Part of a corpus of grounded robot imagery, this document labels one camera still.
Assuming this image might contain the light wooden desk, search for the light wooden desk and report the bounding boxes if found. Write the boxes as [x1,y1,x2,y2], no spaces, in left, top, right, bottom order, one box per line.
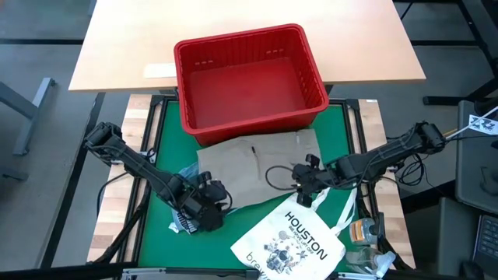
[68,0,427,93]

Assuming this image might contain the black stand strut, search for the black stand strut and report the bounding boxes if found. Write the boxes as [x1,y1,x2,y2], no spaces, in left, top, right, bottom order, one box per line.
[0,190,151,280]

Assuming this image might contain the black metal desk leg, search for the black metal desk leg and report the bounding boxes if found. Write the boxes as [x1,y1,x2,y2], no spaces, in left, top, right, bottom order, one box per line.
[392,0,498,106]

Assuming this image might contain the orange label sanitizer bottle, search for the orange label sanitizer bottle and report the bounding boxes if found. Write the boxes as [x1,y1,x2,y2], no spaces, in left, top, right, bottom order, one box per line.
[349,217,386,246]

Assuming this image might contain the dark grey cabinet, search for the dark grey cabinet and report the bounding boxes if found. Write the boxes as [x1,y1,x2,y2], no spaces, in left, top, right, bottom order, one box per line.
[404,196,479,280]

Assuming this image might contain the clear spray bottle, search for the clear spray bottle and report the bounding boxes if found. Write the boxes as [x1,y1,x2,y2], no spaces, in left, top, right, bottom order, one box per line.
[345,248,397,278]

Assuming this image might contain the white printed t-shirt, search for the white printed t-shirt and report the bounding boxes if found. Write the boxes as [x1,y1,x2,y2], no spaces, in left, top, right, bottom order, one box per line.
[230,186,357,280]

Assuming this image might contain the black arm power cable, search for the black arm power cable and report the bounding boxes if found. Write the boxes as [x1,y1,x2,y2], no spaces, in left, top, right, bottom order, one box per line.
[96,170,132,219]

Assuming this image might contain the grey metal desk leg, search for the grey metal desk leg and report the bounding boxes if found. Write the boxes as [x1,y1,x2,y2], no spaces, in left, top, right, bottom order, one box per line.
[0,76,58,156]

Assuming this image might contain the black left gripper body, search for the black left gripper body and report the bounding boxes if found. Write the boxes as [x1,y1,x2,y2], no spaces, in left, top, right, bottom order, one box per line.
[170,170,230,219]

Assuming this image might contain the khaki garment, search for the khaki garment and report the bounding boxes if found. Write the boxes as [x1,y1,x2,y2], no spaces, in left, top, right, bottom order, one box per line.
[197,128,324,209]

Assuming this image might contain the black computer mouse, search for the black computer mouse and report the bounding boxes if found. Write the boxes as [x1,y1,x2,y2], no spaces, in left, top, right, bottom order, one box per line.
[458,260,486,280]

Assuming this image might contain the navy Puma t-shirt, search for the navy Puma t-shirt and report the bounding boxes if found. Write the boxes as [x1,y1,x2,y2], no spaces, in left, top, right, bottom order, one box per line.
[174,209,200,234]

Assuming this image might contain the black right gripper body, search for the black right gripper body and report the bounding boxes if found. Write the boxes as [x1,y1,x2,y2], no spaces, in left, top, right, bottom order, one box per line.
[297,153,345,207]

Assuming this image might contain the laptop keyboard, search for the laptop keyboard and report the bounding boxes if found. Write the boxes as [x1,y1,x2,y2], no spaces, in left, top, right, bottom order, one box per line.
[472,213,498,269]

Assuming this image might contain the white label strip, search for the white label strip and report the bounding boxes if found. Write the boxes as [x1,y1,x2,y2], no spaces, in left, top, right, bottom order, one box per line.
[142,63,178,79]

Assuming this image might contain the grey plastic case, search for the grey plastic case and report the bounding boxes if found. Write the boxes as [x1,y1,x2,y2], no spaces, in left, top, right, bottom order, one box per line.
[454,100,498,215]

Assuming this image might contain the red fabric laundry bin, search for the red fabric laundry bin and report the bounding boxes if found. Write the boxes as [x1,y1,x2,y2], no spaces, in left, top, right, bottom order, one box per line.
[174,23,331,145]

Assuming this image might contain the black cable bundle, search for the black cable bundle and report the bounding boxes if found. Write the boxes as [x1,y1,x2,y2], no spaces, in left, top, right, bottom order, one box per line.
[387,134,429,187]

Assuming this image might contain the white patterned tag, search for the white patterned tag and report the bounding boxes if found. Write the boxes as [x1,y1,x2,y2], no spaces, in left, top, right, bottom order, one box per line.
[445,104,498,141]

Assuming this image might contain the black metal table frame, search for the black metal table frame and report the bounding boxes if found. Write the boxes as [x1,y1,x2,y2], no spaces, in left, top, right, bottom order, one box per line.
[116,95,390,280]

